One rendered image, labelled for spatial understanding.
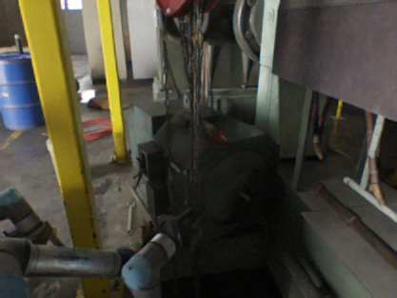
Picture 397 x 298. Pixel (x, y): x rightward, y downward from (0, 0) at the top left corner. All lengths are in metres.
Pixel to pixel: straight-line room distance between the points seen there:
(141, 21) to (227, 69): 5.08
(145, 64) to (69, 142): 5.93
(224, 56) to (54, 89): 1.19
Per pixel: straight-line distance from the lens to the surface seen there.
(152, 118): 1.31
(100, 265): 0.91
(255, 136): 1.18
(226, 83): 2.00
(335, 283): 1.10
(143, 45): 6.94
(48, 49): 1.07
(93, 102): 5.06
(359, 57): 0.96
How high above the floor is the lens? 1.25
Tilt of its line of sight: 23 degrees down
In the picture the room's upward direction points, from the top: straight up
